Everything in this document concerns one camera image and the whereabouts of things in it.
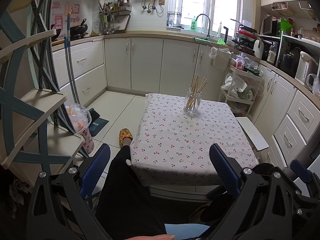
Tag yellow patterned slipper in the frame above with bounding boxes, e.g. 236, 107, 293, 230
119, 128, 133, 147

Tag person's left hand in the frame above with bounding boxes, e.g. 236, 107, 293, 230
126, 234, 175, 240

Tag blue dustpan with brush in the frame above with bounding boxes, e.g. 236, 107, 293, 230
89, 108, 109, 137

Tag mop with metal pole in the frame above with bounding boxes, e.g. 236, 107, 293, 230
64, 9, 80, 104

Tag green dish soap bottle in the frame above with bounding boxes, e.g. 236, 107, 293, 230
190, 16, 197, 31

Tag clear glass jar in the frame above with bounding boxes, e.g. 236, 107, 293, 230
183, 88, 202, 116

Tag cherry print tablecloth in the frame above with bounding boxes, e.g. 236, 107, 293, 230
130, 93, 258, 186

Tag wall utensil spice rack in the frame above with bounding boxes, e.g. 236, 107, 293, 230
98, 0, 132, 35

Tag black microwave oven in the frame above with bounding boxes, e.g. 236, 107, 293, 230
260, 16, 280, 36

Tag stacked pans and pots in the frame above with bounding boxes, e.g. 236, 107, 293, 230
232, 19, 258, 55

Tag hanging white trash bin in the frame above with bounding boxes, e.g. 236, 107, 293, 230
209, 47, 232, 71

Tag white electric kettle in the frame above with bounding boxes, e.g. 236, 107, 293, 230
295, 51, 318, 85

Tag floral trash bin with bag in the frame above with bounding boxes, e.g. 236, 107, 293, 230
66, 103, 94, 154

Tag black wok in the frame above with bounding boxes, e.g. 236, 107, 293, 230
70, 18, 88, 36

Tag white rolling storage cart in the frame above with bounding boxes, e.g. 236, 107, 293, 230
219, 53, 265, 119

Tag chrome kitchen faucet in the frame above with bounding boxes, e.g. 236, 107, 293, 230
195, 13, 212, 40

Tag white thermos jug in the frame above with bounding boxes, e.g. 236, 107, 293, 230
253, 37, 264, 59

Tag white stool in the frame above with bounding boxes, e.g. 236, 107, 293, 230
236, 116, 269, 152

